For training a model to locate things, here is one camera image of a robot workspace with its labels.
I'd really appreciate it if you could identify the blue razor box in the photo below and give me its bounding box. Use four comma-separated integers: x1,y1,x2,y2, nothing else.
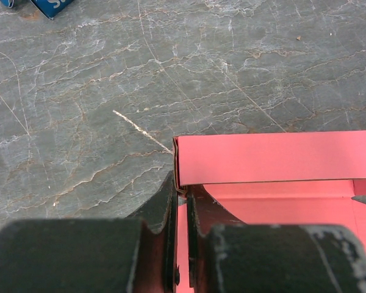
0,0,73,20

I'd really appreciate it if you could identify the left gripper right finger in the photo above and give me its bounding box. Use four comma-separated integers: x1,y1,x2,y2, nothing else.
187,185,366,292

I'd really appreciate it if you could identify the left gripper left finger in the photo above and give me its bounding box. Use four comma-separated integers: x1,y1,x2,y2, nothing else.
0,173,180,292

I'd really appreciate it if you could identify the pink paper box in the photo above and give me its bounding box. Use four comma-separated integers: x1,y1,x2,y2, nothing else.
173,131,366,292

